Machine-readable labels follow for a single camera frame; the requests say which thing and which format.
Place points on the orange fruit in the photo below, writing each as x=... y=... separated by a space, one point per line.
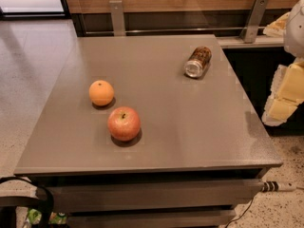
x=101 y=93

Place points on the red apple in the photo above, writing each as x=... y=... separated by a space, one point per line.
x=124 y=123

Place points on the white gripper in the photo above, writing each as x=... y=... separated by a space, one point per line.
x=295 y=30

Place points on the orange drink can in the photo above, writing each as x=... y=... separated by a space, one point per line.
x=198 y=62

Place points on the left metal bracket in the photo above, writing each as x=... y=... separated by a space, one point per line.
x=117 y=17

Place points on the green packet on floor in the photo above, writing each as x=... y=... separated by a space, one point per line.
x=35 y=217

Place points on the grey table drawer frame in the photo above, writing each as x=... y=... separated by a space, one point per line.
x=151 y=200

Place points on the striped cable plug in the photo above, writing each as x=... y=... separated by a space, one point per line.
x=274 y=186

